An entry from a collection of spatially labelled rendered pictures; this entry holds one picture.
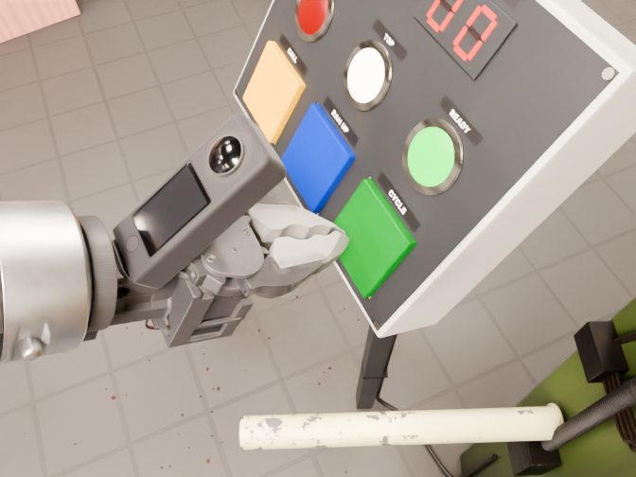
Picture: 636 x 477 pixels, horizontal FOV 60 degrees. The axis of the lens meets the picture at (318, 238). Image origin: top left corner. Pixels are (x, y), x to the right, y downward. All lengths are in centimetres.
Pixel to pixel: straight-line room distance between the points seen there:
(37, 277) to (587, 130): 33
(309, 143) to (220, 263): 21
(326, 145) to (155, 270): 23
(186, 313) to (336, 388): 112
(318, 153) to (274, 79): 10
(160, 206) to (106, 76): 193
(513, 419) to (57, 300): 65
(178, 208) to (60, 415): 129
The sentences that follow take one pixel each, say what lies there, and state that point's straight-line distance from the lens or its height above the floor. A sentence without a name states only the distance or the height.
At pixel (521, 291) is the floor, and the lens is 168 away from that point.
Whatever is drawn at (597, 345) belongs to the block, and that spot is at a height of 82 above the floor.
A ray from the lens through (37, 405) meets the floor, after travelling 163.
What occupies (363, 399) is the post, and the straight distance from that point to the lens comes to 138.
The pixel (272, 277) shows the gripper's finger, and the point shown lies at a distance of 37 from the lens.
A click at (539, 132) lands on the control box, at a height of 115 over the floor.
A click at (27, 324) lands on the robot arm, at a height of 115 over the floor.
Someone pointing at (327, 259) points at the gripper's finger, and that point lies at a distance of 41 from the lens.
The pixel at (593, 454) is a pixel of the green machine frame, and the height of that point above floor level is 68.
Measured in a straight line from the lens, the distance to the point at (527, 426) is 84.
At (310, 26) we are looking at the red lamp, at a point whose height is 108.
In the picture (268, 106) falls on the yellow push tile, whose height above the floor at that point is 100.
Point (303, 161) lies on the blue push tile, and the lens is 54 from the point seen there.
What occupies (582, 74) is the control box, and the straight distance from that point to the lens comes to 38.
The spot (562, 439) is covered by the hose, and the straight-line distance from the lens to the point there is 84.
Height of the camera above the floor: 141
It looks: 58 degrees down
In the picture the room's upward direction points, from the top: straight up
